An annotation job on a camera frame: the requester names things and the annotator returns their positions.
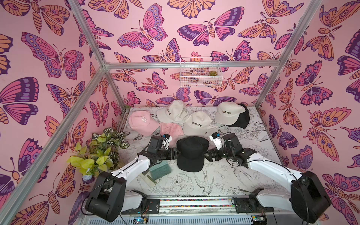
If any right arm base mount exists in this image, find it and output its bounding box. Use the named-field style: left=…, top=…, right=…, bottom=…
left=231, top=197, right=274, bottom=213

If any small succulent in basket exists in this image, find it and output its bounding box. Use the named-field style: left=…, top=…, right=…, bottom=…
left=209, top=71, right=218, bottom=77

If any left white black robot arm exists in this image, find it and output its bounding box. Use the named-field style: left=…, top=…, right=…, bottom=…
left=83, top=134, right=179, bottom=222

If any wrist white camera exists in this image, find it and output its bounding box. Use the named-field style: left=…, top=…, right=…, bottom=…
left=209, top=132, right=223, bottom=150
left=162, top=134, right=172, bottom=150

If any aluminium frame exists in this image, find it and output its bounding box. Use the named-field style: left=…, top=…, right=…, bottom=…
left=0, top=0, right=324, bottom=225

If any potted green plant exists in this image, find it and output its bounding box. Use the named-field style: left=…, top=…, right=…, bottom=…
left=67, top=127, right=130, bottom=182

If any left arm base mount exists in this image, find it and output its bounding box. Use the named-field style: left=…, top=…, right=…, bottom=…
left=121, top=199, right=160, bottom=215

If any white wire basket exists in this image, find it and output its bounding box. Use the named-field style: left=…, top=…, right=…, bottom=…
left=178, top=61, right=223, bottom=89

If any pink cap with logo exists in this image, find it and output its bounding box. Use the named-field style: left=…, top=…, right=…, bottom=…
left=128, top=111, right=160, bottom=137

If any clear plastic dustpan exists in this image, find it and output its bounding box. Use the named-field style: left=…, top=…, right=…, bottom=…
left=139, top=170, right=160, bottom=188

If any teal hand brush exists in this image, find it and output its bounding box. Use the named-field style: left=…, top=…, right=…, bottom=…
left=149, top=161, right=172, bottom=180

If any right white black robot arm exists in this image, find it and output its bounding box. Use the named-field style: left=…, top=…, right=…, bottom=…
left=204, top=133, right=332, bottom=224

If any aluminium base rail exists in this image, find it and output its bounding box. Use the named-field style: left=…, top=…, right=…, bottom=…
left=112, top=196, right=307, bottom=225

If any plain pink cap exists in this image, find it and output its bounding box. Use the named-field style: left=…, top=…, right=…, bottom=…
left=160, top=122, right=184, bottom=146

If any cream cap rear left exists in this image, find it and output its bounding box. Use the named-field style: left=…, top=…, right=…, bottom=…
left=156, top=100, right=188, bottom=123

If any plain black cap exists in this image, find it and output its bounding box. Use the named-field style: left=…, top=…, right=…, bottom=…
left=176, top=136, right=209, bottom=173

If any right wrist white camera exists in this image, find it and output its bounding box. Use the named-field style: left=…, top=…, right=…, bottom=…
left=209, top=132, right=223, bottom=150

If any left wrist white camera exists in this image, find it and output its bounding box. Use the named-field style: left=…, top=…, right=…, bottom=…
left=162, top=134, right=172, bottom=150

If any cream Colorado cap middle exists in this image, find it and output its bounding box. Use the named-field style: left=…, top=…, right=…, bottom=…
left=183, top=112, right=212, bottom=136

